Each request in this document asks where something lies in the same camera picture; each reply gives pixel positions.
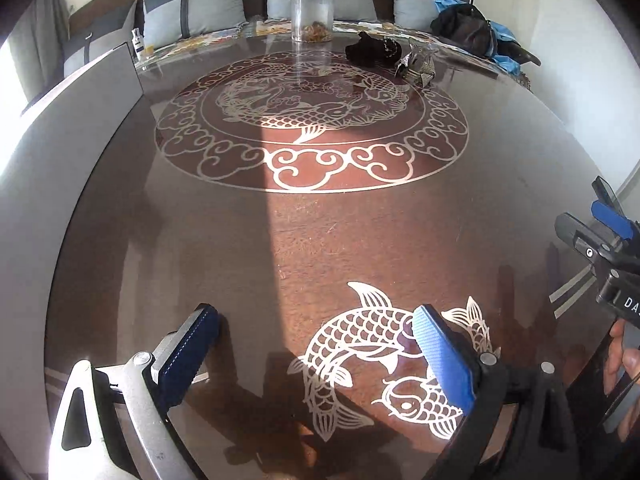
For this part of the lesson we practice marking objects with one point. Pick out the black fabric pouch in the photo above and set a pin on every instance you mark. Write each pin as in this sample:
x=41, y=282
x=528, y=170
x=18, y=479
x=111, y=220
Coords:
x=370, y=51

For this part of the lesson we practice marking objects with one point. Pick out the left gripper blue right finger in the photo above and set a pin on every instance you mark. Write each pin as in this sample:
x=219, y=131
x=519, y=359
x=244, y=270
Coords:
x=448, y=355

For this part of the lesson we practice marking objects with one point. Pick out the grey curtain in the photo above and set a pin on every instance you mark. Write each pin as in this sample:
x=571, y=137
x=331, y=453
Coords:
x=36, y=44

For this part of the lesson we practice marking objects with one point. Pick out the person's right hand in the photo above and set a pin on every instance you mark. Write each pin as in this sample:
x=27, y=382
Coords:
x=621, y=359

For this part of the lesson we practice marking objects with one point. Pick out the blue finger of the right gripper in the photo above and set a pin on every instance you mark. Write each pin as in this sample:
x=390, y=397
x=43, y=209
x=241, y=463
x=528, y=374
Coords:
x=607, y=201
x=619, y=224

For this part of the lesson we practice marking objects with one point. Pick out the small white pump bottle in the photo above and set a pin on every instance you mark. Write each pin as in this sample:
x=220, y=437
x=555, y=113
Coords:
x=137, y=43

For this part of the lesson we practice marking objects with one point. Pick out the grey pillow far left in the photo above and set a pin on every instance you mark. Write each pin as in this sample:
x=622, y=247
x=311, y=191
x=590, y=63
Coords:
x=105, y=33

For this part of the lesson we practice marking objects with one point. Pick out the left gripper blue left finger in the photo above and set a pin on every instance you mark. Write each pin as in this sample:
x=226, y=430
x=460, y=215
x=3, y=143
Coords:
x=180, y=354

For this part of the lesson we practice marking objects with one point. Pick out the blue cloth on sofa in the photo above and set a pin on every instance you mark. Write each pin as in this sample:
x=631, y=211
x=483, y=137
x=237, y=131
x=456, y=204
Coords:
x=505, y=39

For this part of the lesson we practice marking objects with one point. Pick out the black handbag on sofa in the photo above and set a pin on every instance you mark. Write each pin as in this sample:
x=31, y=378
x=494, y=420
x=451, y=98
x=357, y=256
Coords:
x=464, y=26

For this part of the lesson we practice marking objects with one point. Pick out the clear jar black lid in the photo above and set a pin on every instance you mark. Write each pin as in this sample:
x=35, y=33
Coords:
x=312, y=21

